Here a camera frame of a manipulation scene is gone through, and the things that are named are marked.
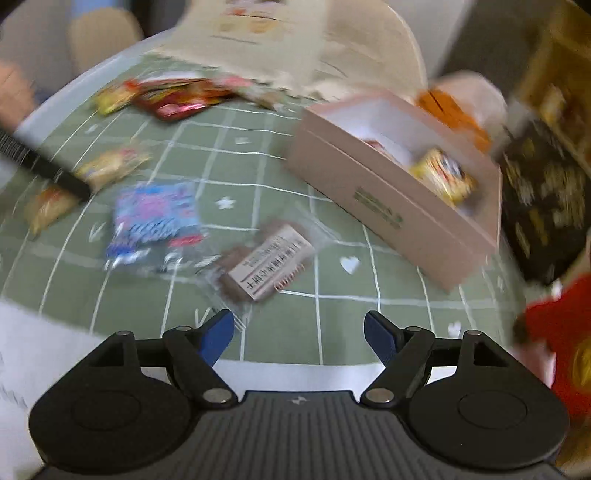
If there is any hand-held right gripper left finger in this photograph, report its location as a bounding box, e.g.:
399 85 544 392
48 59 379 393
91 309 239 409

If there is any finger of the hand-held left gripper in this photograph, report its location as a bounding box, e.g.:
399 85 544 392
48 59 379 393
0 127 92 202

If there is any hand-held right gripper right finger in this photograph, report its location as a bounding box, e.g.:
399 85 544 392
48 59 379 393
360 311 507 409

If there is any yellow clear snack packet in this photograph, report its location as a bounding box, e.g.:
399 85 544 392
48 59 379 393
75 147 154 193

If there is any brown snack packet white label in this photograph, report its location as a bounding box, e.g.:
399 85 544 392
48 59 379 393
196 219 320 325

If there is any blue pink snack packet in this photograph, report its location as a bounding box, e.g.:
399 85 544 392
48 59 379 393
104 181 207 274

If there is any pink cardboard box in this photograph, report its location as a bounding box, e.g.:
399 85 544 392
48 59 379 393
284 90 504 292

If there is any dark red snack packet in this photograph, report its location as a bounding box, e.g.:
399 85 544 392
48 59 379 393
143 90 223 122

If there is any person's left forearm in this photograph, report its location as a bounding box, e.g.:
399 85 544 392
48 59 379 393
0 65 37 131

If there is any orange clear snack packet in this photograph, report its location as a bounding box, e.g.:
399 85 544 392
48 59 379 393
25 185 80 237

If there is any small yellow snack packet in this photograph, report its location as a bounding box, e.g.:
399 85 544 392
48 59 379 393
94 81 140 116

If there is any beige chair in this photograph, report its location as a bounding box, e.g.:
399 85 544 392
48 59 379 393
68 9 145 71

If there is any orange red snack packet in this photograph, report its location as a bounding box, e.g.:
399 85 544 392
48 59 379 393
134 78 237 101

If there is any yellow printed snack packet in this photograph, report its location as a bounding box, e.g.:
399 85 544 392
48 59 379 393
410 148 477 206

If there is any green checkered tablecloth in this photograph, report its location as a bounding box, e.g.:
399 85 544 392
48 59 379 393
0 55 532 370

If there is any red bag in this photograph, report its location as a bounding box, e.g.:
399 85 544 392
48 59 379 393
512 276 591 428

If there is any red white snack packet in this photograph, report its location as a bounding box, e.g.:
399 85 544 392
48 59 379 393
364 138 408 163

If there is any white paper sheet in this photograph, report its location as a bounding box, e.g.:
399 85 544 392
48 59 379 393
0 300 108 480

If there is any black box gold print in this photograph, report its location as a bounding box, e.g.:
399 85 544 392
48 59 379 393
500 119 591 286

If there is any pale snack packet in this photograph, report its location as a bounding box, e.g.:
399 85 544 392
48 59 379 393
217 76 288 110

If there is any orange item in bag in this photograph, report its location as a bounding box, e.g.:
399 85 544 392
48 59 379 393
417 89 492 153

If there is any cream printed tote bag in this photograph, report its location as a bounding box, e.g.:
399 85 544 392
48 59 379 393
156 0 334 94

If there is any white chair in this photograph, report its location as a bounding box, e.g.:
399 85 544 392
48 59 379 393
318 0 428 103

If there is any yellow wooden shelf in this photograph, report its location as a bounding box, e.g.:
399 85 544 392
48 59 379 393
516 0 591 160

